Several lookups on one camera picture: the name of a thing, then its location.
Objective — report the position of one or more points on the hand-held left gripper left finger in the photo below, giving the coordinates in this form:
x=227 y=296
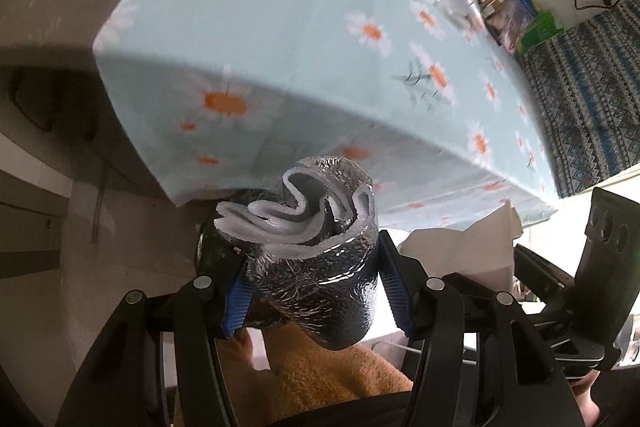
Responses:
x=237 y=302

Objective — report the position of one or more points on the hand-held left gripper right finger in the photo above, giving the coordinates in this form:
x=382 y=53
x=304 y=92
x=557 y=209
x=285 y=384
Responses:
x=395 y=292

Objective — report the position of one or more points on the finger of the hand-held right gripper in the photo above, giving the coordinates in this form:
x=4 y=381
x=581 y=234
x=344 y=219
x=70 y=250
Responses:
x=537 y=277

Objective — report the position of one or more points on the white tissue paper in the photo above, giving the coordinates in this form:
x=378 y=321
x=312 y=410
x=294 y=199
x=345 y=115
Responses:
x=470 y=252

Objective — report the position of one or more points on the silver foil insulation bag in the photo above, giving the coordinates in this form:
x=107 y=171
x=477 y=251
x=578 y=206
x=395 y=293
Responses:
x=310 y=277

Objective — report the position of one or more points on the person's right hand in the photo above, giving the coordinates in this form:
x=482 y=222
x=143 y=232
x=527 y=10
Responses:
x=586 y=399

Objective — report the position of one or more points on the orange towel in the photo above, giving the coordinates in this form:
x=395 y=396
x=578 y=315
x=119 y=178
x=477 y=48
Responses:
x=310 y=382

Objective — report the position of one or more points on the blue patterned blanket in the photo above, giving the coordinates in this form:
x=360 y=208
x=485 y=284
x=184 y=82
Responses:
x=585 y=97

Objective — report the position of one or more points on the green packet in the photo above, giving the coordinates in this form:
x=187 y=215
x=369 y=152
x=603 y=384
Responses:
x=540 y=29

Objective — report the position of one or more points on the blue white plastic bag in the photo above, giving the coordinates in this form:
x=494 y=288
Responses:
x=510 y=14

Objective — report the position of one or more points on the daisy print tablecloth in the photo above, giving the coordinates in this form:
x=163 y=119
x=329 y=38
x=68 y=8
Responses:
x=300 y=32

